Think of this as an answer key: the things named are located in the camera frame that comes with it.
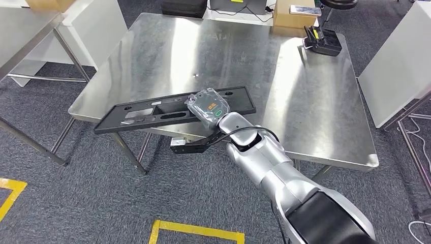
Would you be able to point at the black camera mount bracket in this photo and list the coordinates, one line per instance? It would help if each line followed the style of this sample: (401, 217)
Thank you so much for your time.
(188, 148)

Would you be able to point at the black round stool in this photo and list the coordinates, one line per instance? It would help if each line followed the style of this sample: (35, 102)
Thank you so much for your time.
(338, 4)

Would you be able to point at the white board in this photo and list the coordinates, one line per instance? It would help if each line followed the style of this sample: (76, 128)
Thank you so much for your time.
(235, 19)

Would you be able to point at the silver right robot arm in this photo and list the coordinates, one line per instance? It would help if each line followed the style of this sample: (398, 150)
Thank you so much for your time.
(262, 158)

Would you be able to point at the brown cardboard box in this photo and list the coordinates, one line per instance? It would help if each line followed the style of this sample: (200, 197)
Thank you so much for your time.
(289, 25)
(50, 5)

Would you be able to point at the stainless steel workbench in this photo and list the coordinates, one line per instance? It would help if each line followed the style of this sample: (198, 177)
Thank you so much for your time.
(202, 60)

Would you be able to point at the black case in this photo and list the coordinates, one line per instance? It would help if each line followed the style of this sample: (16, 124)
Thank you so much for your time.
(183, 8)

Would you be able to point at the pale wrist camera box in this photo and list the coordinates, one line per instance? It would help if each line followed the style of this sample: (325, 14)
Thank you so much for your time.
(177, 141)

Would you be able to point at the long black plastic part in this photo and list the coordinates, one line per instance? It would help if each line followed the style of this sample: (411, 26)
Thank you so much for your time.
(111, 123)

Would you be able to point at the black tool tray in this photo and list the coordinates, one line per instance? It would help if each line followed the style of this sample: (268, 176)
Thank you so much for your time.
(325, 43)

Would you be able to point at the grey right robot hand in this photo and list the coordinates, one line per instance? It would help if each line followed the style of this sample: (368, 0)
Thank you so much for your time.
(208, 107)

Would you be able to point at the yellow floor tape square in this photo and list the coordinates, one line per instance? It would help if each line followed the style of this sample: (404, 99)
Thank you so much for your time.
(202, 229)
(10, 184)

